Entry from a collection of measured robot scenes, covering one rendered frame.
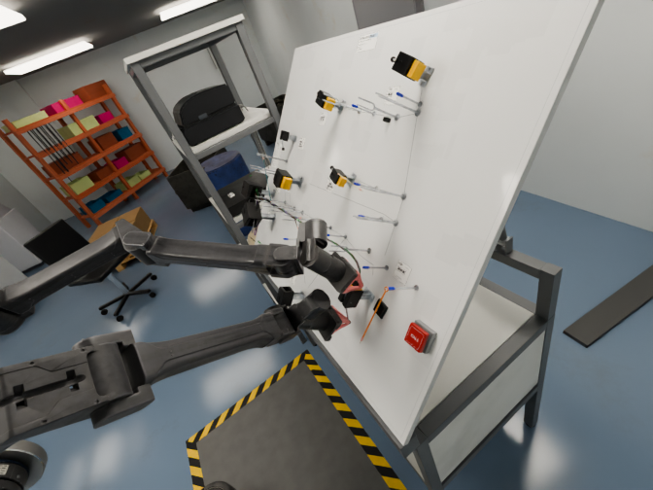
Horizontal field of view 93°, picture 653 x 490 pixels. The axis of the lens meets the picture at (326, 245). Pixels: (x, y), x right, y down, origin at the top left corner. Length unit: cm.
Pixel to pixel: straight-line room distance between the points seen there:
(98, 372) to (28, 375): 7
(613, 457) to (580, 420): 15
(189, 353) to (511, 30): 84
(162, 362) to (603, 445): 176
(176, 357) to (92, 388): 11
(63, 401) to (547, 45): 90
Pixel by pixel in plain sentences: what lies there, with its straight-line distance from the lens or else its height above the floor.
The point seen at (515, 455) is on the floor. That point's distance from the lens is 184.
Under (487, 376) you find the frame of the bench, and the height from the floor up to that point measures 80.
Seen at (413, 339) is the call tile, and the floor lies 110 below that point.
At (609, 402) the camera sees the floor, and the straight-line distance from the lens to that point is 203.
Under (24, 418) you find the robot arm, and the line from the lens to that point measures 48.
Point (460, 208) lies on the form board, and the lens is 74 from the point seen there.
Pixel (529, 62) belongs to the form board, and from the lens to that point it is 77.
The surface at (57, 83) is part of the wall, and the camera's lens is 884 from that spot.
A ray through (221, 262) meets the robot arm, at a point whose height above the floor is 137.
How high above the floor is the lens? 174
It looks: 35 degrees down
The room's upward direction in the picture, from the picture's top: 23 degrees counter-clockwise
